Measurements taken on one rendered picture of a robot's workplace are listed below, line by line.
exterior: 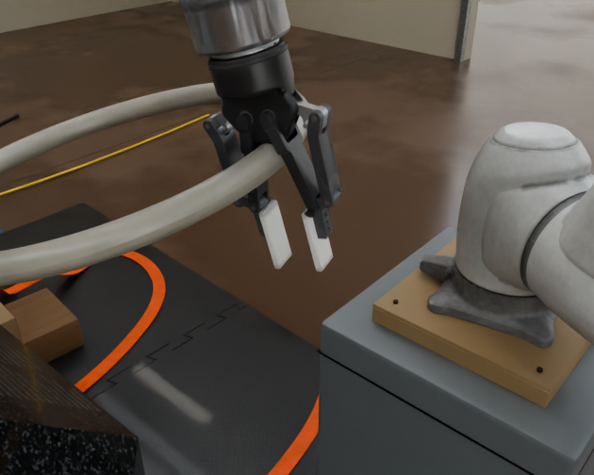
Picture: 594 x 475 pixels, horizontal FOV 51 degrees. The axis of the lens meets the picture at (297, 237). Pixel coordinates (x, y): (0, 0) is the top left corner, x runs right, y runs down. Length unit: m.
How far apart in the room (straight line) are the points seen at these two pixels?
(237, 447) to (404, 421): 0.93
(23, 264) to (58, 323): 1.62
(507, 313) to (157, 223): 0.56
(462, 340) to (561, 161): 0.28
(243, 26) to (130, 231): 0.19
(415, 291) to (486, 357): 0.17
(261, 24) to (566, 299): 0.46
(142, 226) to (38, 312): 1.73
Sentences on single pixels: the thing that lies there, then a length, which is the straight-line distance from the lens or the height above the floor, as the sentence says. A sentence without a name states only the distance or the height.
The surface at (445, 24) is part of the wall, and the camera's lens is 5.46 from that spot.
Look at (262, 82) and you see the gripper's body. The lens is 0.57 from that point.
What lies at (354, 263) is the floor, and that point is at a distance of 2.57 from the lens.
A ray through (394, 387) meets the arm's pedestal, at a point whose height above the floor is 0.75.
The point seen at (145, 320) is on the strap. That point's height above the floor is 0.02.
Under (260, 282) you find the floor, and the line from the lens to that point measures 2.45.
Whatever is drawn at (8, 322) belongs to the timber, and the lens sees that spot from 2.09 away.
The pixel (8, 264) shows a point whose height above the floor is 1.12.
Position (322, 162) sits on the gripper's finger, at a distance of 0.59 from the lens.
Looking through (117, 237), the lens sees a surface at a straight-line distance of 0.54.
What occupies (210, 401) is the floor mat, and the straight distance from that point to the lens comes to 1.97.
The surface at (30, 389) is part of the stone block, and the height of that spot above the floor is 0.72.
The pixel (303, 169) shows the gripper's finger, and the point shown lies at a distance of 0.61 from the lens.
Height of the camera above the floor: 1.42
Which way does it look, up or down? 31 degrees down
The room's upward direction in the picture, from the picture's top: straight up
